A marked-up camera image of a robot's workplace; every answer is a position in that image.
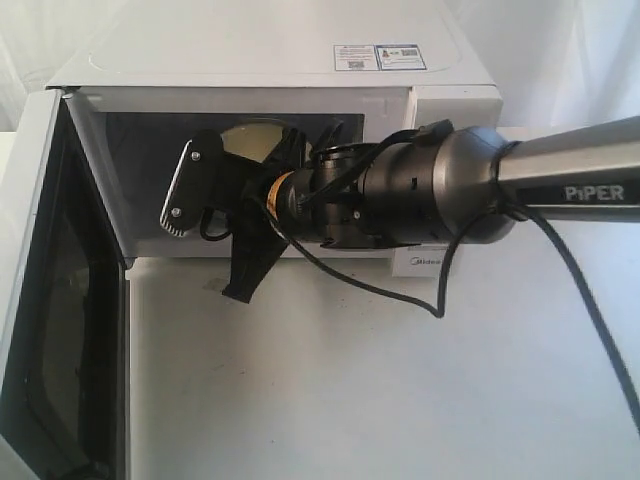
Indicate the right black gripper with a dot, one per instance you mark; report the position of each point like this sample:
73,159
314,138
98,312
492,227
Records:
270,213

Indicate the white bowl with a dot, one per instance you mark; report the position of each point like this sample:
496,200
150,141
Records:
253,139

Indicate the white microwave door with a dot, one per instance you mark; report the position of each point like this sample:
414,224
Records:
64,316

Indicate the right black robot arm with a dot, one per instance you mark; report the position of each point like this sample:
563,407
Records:
433,184

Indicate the white microwave oven body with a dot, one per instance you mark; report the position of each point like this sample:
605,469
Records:
141,89

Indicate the blue warning sticker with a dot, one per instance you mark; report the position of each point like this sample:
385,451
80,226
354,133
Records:
378,57

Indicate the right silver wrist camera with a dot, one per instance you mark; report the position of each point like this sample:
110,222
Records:
190,186

